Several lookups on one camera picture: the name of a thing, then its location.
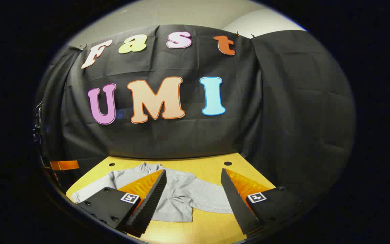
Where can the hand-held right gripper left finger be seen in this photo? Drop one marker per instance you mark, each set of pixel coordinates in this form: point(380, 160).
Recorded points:
point(151, 203)

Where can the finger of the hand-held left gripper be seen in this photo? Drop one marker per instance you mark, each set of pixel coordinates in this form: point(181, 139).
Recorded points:
point(64, 165)

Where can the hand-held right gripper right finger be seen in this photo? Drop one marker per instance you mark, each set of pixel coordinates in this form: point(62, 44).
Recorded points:
point(235, 203)

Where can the grey sweater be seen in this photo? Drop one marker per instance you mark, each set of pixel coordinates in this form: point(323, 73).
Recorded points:
point(188, 193)

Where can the black backdrop cloth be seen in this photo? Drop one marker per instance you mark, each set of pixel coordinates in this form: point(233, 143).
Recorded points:
point(181, 135)

